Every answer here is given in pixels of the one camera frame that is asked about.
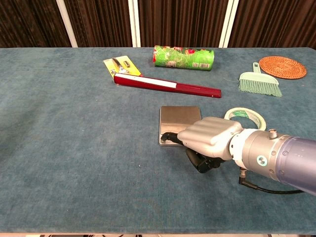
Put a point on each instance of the silver digital kitchen scale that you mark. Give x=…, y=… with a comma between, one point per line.
x=175, y=116

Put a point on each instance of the dark red folded fan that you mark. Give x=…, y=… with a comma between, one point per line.
x=192, y=89

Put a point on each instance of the brown ribbed partition panel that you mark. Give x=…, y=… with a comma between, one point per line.
x=98, y=22
x=29, y=22
x=276, y=22
x=180, y=22

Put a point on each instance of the white partition frame post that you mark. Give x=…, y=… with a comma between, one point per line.
x=67, y=24
x=134, y=24
x=228, y=24

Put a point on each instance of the round woven rattan coaster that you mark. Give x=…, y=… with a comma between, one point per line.
x=282, y=67

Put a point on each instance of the green floral cylinder can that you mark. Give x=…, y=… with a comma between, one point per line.
x=184, y=59

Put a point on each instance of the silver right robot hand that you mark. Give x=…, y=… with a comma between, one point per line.
x=209, y=135

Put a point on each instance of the mint green hand brush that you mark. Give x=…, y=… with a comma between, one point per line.
x=259, y=80

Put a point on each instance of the white masking tape roll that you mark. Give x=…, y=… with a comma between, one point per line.
x=243, y=114

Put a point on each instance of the blue grey right robot arm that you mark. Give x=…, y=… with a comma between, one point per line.
x=284, y=153

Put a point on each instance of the yellow blister pack tool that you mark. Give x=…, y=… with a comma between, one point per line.
x=123, y=65

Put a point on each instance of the blue velvet table cloth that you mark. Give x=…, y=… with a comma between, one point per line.
x=74, y=148

